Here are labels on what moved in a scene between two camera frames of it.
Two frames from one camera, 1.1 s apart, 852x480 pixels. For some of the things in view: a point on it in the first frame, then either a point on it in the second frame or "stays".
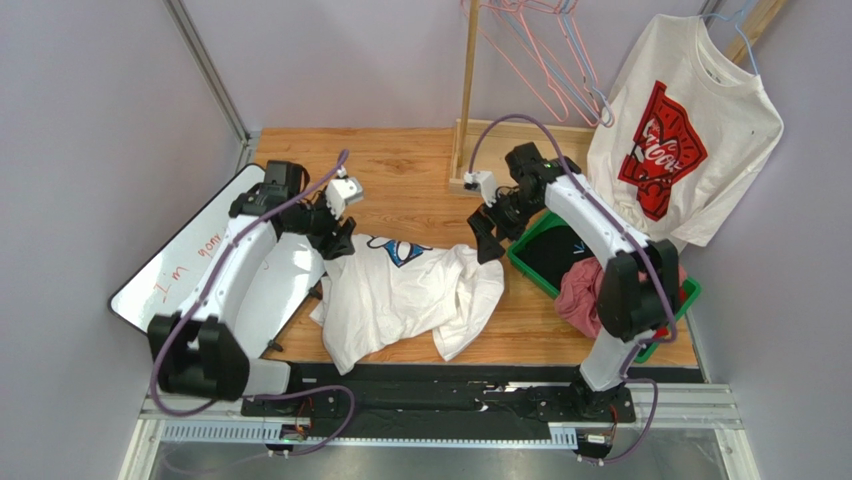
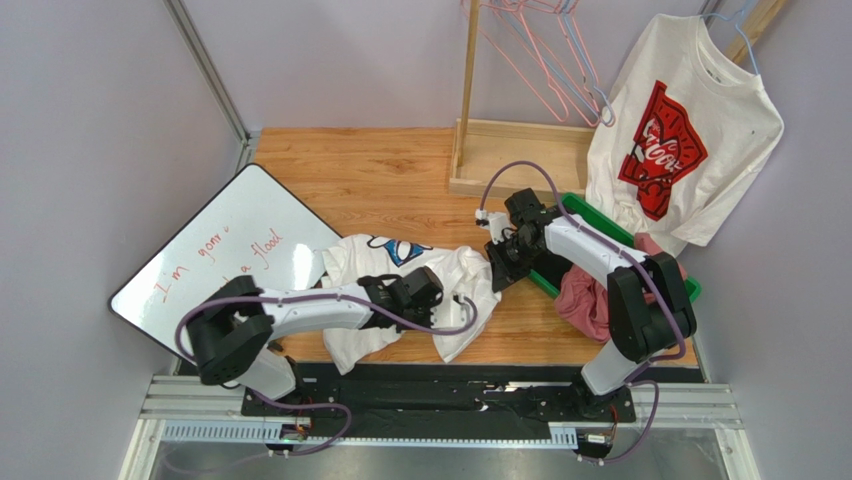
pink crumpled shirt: (578, 297) stays
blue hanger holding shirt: (740, 14) stays
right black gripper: (494, 217) → (501, 264)
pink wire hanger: (537, 56) stays
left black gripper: (333, 247) → (428, 317)
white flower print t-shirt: (387, 289) stays
